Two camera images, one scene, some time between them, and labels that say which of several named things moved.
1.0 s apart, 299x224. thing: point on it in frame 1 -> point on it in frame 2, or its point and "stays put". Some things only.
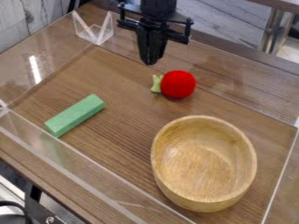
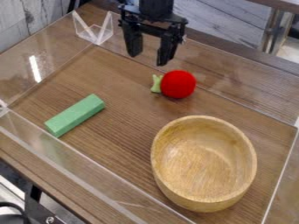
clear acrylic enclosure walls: [192, 136] stays put
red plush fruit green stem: [177, 84] stays put
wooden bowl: [204, 163] stays put
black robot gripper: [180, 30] -> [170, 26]
